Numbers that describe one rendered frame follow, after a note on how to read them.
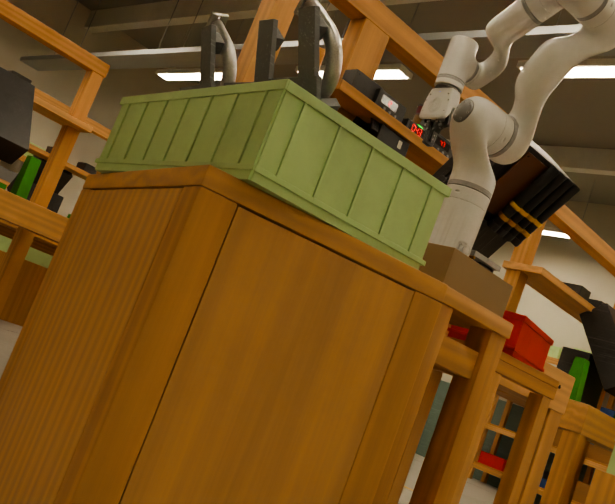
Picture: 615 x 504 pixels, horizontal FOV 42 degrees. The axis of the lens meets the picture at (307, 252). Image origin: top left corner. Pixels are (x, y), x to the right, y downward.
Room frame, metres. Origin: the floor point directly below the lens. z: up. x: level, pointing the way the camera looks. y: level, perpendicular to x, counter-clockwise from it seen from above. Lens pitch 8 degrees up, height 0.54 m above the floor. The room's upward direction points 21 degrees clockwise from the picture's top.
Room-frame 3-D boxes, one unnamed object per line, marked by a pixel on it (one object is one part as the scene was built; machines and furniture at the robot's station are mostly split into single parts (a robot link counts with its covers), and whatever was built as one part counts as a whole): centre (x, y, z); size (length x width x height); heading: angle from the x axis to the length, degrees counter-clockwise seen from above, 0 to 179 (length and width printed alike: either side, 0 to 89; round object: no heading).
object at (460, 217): (2.03, -0.34, 1.04); 0.19 x 0.19 x 0.18
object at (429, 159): (3.04, -0.17, 1.52); 0.90 x 0.25 x 0.04; 130
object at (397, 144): (2.93, -0.12, 1.42); 0.17 x 0.12 x 0.15; 130
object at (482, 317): (2.03, -0.33, 0.83); 0.32 x 0.32 x 0.04; 41
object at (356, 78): (2.83, 0.03, 1.59); 0.15 x 0.07 x 0.07; 130
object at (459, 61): (2.22, -0.22, 1.55); 0.09 x 0.08 x 0.13; 124
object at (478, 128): (2.01, -0.31, 1.25); 0.19 x 0.12 x 0.24; 124
